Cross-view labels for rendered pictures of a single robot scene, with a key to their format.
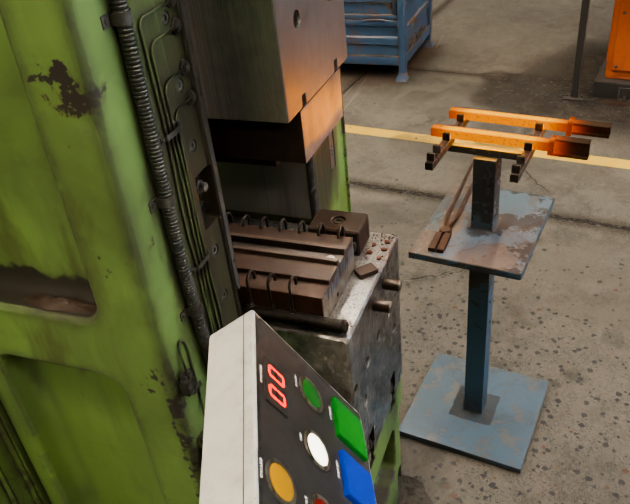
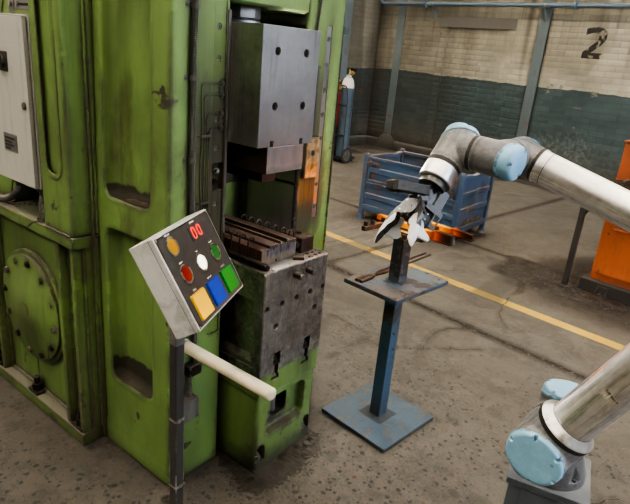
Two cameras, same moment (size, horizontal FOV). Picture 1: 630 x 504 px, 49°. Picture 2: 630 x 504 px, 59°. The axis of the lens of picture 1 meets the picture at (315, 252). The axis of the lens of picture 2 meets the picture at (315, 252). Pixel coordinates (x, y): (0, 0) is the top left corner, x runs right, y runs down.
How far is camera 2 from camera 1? 104 cm
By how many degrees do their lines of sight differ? 18
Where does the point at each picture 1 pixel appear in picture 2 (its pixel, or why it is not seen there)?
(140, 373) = not seen: hidden behind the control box
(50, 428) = (117, 282)
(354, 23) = not seen: hidden behind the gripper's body
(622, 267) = (528, 379)
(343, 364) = (262, 289)
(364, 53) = not seen: hidden behind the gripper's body
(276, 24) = (260, 102)
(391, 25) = (450, 206)
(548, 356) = (443, 406)
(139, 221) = (175, 162)
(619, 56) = (601, 263)
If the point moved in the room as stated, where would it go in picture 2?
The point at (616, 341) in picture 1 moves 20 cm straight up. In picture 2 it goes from (495, 413) to (502, 380)
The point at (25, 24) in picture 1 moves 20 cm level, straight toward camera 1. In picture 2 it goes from (156, 70) to (144, 73)
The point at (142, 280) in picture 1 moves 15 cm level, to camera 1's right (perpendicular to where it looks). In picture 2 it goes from (169, 189) to (211, 195)
